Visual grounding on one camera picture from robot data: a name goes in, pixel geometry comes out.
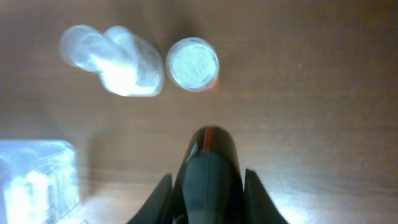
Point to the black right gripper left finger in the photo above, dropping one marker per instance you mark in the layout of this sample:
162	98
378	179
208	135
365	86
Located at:
154	207

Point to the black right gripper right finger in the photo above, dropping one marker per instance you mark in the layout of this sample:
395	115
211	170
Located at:
259	207

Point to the dark syrup bottle white cap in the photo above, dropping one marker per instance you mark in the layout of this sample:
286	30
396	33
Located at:
209	188

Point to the white lotion bottle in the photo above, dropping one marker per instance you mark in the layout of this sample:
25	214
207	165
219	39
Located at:
126	64

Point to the orange tube white cap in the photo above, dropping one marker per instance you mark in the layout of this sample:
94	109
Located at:
192	64

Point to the clear plastic container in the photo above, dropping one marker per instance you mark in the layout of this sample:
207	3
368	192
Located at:
39	180

